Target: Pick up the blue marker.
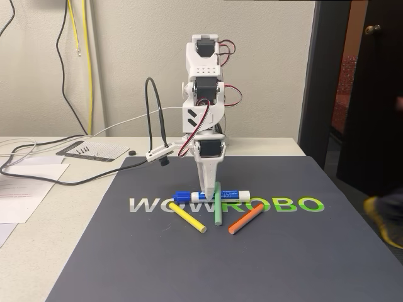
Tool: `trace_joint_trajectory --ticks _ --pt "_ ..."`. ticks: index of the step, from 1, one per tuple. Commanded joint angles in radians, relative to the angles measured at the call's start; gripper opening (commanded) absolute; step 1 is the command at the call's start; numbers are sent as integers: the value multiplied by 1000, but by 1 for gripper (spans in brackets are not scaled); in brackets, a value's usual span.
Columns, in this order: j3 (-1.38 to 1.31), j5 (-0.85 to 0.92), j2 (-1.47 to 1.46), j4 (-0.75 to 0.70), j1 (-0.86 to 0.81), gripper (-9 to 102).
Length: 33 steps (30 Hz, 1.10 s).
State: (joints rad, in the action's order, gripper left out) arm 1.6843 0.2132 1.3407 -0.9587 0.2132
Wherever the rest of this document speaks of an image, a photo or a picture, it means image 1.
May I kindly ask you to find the black wall cable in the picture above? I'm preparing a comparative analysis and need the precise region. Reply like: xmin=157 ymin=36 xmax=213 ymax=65
xmin=56 ymin=0 xmax=89 ymax=136

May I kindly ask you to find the striped screw tray mat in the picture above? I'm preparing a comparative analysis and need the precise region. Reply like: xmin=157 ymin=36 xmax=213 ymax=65
xmin=55 ymin=140 xmax=130 ymax=163

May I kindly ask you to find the white camera box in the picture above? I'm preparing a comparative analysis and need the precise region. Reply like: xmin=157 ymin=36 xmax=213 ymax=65
xmin=145 ymin=143 xmax=177 ymax=167

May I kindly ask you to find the yellow chalk stick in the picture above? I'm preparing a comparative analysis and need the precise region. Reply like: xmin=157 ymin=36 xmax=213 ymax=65
xmin=168 ymin=201 xmax=208 ymax=234

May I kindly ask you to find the dark grey printed mat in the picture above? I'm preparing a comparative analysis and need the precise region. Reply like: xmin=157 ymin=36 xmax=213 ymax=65
xmin=45 ymin=155 xmax=403 ymax=302

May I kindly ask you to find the dark grey door frame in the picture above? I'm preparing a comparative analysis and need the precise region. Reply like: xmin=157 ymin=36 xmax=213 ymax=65
xmin=297 ymin=0 xmax=352 ymax=171

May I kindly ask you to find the green chalk stick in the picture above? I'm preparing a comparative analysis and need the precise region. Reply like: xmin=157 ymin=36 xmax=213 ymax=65
xmin=213 ymin=181 xmax=224 ymax=227

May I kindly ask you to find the person's foot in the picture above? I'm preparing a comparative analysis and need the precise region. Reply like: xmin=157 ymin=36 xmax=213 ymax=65
xmin=363 ymin=191 xmax=403 ymax=250

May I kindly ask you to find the pale lavender paper sheet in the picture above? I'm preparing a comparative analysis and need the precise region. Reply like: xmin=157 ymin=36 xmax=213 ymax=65
xmin=0 ymin=222 xmax=16 ymax=248

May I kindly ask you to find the thin black hanging cable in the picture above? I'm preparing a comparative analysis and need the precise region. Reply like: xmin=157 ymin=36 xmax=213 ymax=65
xmin=0 ymin=0 xmax=16 ymax=36

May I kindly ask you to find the white paper sheet with text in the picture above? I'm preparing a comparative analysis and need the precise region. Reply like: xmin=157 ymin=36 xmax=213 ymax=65
xmin=0 ymin=177 xmax=59 ymax=225

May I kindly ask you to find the long yellow wire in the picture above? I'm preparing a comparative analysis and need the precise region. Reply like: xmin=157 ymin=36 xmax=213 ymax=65
xmin=82 ymin=0 xmax=94 ymax=135

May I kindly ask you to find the orange chalk stick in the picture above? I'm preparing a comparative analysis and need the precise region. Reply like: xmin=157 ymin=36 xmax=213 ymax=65
xmin=227 ymin=203 xmax=264 ymax=235

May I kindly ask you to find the blue dry erase marker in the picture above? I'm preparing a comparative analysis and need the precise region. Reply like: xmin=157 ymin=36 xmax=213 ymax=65
xmin=172 ymin=189 xmax=252 ymax=203

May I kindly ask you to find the red patterned furniture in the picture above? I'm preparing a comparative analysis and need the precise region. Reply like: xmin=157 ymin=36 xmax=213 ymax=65
xmin=330 ymin=54 xmax=358 ymax=133

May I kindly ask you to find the black camera cable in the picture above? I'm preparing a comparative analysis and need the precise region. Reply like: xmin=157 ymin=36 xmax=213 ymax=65
xmin=0 ymin=77 xmax=169 ymax=186

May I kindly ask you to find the thin yellow wire with tip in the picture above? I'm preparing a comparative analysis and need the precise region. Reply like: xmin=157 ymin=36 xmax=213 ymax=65
xmin=67 ymin=0 xmax=82 ymax=57

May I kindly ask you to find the white cable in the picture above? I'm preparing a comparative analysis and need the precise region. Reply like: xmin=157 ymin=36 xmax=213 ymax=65
xmin=0 ymin=106 xmax=184 ymax=166

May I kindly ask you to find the blank white paper sheet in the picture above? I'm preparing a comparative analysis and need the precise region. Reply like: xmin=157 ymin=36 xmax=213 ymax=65
xmin=0 ymin=156 xmax=71 ymax=181

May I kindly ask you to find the dark brown door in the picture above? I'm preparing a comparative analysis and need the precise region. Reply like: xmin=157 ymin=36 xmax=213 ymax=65
xmin=336 ymin=0 xmax=403 ymax=216

